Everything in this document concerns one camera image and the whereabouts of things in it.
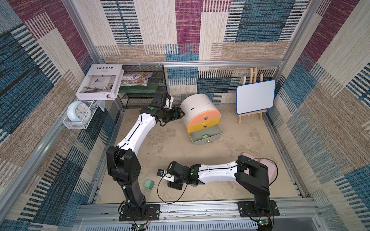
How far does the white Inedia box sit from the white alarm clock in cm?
5

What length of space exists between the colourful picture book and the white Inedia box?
0.02 m

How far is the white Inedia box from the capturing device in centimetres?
71

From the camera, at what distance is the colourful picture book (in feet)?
2.72

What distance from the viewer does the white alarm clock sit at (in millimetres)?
630
